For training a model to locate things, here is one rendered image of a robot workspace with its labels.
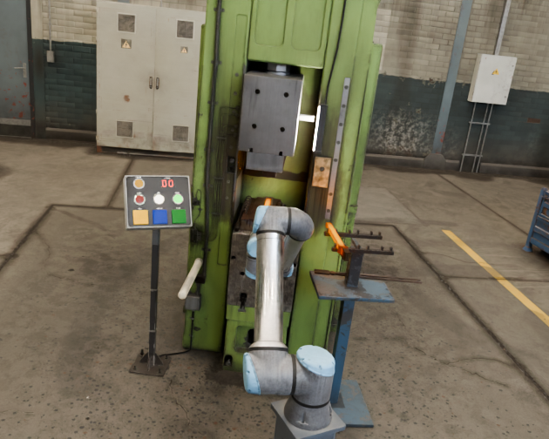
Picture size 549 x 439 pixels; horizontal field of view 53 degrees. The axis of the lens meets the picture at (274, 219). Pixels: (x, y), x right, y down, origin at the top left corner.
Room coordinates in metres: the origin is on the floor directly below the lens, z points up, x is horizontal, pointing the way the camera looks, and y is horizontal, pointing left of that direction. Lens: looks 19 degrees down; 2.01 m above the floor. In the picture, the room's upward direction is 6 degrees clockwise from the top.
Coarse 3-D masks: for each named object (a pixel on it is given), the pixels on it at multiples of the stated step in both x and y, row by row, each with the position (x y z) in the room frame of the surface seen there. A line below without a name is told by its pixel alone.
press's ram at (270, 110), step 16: (256, 80) 2.88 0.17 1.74; (272, 80) 2.87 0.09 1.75; (288, 80) 2.87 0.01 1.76; (256, 96) 2.88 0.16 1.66; (272, 96) 2.87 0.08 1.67; (288, 96) 2.87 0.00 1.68; (256, 112) 2.88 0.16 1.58; (272, 112) 2.87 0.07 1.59; (288, 112) 2.87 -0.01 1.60; (240, 128) 2.88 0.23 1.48; (256, 128) 2.88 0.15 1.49; (272, 128) 2.87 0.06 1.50; (288, 128) 2.87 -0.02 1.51; (240, 144) 2.88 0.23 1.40; (256, 144) 2.88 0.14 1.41; (272, 144) 2.87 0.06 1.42; (288, 144) 2.87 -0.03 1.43
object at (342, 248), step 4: (328, 224) 2.79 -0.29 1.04; (332, 228) 2.73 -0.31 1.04; (332, 232) 2.68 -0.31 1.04; (332, 236) 2.64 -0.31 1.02; (336, 236) 2.62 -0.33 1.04; (336, 240) 2.56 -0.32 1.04; (340, 240) 2.56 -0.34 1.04; (340, 244) 2.51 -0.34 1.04; (340, 248) 2.47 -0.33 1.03; (344, 248) 2.44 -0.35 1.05; (340, 252) 2.47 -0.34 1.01; (344, 252) 2.39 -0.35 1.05; (348, 252) 2.40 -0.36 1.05; (344, 256) 2.41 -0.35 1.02; (348, 256) 2.39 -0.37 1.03; (344, 260) 2.39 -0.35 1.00; (348, 260) 2.39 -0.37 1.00
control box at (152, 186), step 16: (128, 176) 2.73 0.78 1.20; (144, 176) 2.77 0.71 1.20; (160, 176) 2.80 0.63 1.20; (176, 176) 2.83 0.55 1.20; (128, 192) 2.69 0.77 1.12; (144, 192) 2.72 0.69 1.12; (160, 192) 2.76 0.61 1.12; (176, 192) 2.79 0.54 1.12; (128, 208) 2.65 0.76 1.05; (144, 208) 2.68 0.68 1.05; (160, 208) 2.72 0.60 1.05; (176, 208) 2.75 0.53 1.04; (128, 224) 2.61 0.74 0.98; (160, 224) 2.68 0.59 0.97; (176, 224) 2.71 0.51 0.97
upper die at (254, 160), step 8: (248, 152) 2.88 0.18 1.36; (256, 152) 2.88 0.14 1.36; (280, 152) 2.94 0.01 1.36; (248, 160) 2.88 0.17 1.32; (256, 160) 2.88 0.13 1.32; (264, 160) 2.87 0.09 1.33; (272, 160) 2.87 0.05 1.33; (280, 160) 2.87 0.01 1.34; (248, 168) 2.88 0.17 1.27; (256, 168) 2.88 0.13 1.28; (264, 168) 2.87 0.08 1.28; (272, 168) 2.87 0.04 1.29; (280, 168) 2.87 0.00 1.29
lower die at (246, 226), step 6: (252, 198) 3.29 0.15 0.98; (258, 198) 3.27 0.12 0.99; (264, 198) 3.29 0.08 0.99; (252, 204) 3.16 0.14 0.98; (258, 204) 3.15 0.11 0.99; (270, 204) 3.14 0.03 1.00; (246, 210) 3.04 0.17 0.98; (252, 210) 3.02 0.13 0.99; (246, 216) 2.93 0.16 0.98; (252, 216) 2.91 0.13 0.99; (246, 222) 2.88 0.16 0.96; (246, 228) 2.88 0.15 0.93; (252, 228) 2.88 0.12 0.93
